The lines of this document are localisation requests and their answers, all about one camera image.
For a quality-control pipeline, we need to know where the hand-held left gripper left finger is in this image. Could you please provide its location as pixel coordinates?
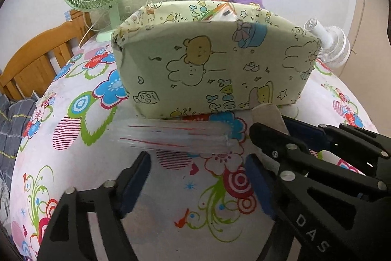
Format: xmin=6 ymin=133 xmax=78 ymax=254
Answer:
xmin=37 ymin=151 xmax=152 ymax=261

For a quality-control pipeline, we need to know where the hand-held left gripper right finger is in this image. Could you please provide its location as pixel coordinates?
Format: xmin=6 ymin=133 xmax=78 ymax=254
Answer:
xmin=245 ymin=153 xmax=294 ymax=261

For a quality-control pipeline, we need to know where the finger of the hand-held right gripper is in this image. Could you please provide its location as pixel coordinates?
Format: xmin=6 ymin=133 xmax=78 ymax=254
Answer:
xmin=250 ymin=123 xmax=389 ymax=261
xmin=282 ymin=116 xmax=391 ymax=180

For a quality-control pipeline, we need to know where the beige paper piece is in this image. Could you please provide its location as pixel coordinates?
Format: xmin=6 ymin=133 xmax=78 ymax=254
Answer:
xmin=252 ymin=103 xmax=289 ymax=139

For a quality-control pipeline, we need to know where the transparent plastic packet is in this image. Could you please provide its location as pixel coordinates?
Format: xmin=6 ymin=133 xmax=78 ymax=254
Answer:
xmin=108 ymin=120 xmax=231 ymax=155

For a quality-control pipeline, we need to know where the cartoon printed storage box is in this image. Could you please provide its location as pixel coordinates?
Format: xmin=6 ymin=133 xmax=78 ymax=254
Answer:
xmin=110 ymin=0 xmax=323 ymax=120

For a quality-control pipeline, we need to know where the orange packet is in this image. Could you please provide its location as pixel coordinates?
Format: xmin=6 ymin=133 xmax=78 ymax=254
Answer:
xmin=198 ymin=2 xmax=228 ymax=21

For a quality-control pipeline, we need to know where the white pink printed packet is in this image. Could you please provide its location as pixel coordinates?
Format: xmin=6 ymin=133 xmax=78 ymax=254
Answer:
xmin=308 ymin=149 xmax=362 ymax=174

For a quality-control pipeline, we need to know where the floral tablecloth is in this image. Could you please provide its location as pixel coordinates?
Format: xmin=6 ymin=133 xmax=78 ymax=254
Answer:
xmin=9 ymin=32 xmax=381 ymax=261

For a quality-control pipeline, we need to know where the white standing fan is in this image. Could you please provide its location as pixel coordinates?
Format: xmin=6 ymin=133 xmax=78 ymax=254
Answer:
xmin=304 ymin=16 xmax=352 ymax=69

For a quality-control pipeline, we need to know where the beige door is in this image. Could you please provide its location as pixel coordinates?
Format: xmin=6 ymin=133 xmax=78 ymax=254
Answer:
xmin=339 ymin=0 xmax=391 ymax=133

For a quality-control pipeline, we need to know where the grey plaid blanket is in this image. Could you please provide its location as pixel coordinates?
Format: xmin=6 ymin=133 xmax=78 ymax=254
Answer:
xmin=0 ymin=93 xmax=37 ymax=158

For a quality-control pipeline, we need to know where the wooden headboard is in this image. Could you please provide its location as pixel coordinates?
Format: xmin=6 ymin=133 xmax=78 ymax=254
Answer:
xmin=0 ymin=9 xmax=92 ymax=101

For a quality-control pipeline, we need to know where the white fan cable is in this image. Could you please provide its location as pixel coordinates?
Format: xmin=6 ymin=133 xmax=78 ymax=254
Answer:
xmin=80 ymin=12 xmax=101 ymax=46

